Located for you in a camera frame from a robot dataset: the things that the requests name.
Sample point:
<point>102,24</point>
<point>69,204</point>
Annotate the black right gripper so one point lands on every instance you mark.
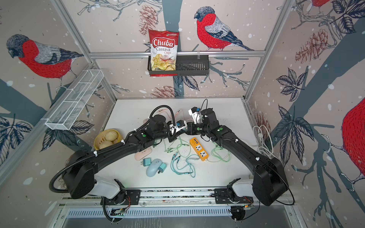
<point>190,128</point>

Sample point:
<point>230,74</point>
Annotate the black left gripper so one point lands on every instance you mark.
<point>175,137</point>

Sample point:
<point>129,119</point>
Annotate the orange power strip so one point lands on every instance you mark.
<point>200,151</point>

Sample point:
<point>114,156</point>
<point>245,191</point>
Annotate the teal charger plug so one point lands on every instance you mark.
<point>146,162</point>
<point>162,168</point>

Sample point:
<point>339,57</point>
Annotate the light blue computer mouse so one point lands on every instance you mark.
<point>153,168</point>

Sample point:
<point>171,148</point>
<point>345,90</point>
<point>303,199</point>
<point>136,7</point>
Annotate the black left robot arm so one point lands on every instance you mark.
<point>79,177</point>

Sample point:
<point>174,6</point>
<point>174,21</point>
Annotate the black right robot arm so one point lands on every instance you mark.
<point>269,179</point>

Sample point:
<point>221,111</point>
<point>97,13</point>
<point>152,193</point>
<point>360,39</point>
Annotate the flat pink computer mouse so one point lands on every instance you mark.
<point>142,154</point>

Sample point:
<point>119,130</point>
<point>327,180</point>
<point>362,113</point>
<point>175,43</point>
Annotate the yellow bowl with buns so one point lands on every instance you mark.
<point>107,138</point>

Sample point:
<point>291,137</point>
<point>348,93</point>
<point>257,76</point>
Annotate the red Chuba cassava chips bag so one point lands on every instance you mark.
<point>164,47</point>

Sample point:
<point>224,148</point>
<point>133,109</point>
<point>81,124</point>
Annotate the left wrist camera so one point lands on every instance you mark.
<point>181,125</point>

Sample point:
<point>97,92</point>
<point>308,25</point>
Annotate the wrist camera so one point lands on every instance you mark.
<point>181,125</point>
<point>196,115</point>

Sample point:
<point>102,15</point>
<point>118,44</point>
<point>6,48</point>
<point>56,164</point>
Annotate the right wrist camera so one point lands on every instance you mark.
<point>196,115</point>

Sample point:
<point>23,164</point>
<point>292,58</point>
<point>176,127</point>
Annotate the black wire wall basket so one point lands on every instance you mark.
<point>191,65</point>

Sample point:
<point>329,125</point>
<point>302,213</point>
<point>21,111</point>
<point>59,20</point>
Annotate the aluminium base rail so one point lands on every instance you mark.
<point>161,203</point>

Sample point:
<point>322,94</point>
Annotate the white wire mesh shelf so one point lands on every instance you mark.
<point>76,98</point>

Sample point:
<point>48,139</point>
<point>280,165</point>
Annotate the aluminium frame corner post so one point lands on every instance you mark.
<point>76,34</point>

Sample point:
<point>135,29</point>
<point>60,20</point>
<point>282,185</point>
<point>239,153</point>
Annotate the right rear frame post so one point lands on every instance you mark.
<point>282,17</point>

